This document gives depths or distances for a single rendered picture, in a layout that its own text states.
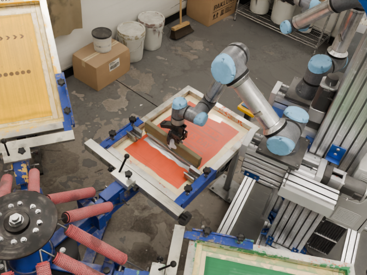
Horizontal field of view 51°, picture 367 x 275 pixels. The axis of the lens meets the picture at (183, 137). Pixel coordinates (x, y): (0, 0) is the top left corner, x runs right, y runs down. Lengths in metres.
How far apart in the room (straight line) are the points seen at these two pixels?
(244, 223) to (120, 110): 1.73
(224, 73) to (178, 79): 2.69
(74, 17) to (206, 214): 2.26
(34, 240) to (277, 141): 1.06
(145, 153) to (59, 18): 2.03
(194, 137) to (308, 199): 0.79
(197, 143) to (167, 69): 2.22
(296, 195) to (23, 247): 1.22
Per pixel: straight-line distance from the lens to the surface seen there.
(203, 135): 2.35
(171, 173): 2.14
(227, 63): 1.60
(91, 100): 4.01
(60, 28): 3.94
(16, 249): 1.56
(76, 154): 3.52
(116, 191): 1.95
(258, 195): 3.09
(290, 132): 1.74
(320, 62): 2.24
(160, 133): 2.19
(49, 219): 1.59
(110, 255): 1.72
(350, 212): 2.35
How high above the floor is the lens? 2.64
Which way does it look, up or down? 46 degrees down
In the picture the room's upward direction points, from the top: 8 degrees clockwise
